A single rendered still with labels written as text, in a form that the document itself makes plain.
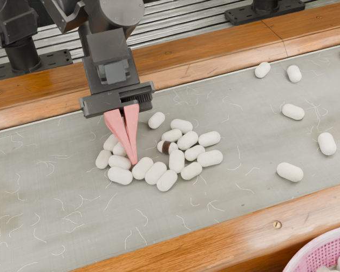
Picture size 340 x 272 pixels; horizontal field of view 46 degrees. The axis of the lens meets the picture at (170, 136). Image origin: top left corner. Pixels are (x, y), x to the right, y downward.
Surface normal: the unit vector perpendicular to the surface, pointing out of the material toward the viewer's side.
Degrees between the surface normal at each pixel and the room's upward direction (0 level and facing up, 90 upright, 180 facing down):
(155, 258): 0
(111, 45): 40
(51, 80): 0
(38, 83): 0
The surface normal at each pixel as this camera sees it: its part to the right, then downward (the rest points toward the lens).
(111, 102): 0.12, -0.15
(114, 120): 0.22, 0.20
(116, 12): 0.41, -0.22
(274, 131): -0.07, -0.73
